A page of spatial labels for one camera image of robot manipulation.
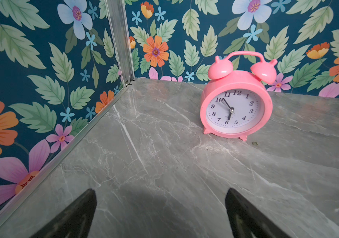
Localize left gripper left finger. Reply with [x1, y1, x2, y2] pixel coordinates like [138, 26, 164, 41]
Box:
[32, 188, 97, 238]

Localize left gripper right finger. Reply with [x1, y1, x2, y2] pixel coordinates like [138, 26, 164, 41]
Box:
[225, 188, 290, 238]

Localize pink alarm clock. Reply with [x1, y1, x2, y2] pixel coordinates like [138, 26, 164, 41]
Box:
[200, 51, 278, 141]

